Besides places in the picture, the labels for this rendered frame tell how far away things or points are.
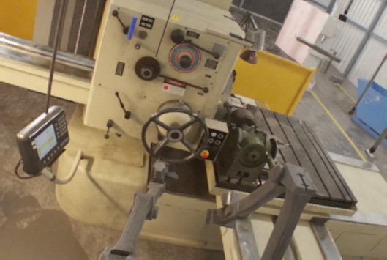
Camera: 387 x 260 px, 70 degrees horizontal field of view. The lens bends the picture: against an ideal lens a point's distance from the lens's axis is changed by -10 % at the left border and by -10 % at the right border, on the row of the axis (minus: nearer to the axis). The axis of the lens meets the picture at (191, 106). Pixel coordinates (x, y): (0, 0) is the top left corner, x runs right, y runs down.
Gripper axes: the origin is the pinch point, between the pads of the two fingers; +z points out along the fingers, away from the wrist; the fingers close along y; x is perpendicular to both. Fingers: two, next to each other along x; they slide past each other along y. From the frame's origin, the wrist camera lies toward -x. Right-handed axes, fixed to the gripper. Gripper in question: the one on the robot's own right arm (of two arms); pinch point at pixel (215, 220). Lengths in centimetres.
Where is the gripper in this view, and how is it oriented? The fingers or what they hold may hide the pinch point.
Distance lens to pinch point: 151.6
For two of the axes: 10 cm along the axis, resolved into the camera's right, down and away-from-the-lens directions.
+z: -3.0, 4.6, 8.3
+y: -9.4, -2.7, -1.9
